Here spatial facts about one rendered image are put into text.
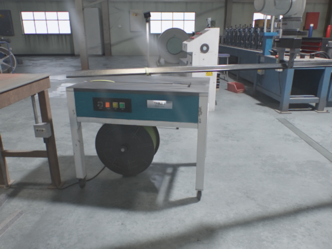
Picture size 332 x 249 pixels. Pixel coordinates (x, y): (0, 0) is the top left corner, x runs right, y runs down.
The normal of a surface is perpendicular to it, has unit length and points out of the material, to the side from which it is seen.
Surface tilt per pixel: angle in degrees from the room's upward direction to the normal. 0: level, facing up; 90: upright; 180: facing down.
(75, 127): 90
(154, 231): 0
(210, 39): 90
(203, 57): 90
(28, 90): 90
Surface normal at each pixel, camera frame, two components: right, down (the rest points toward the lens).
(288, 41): -0.96, 0.09
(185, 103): -0.17, 0.32
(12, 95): 1.00, 0.01
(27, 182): 0.00, -0.95
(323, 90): 0.07, 0.32
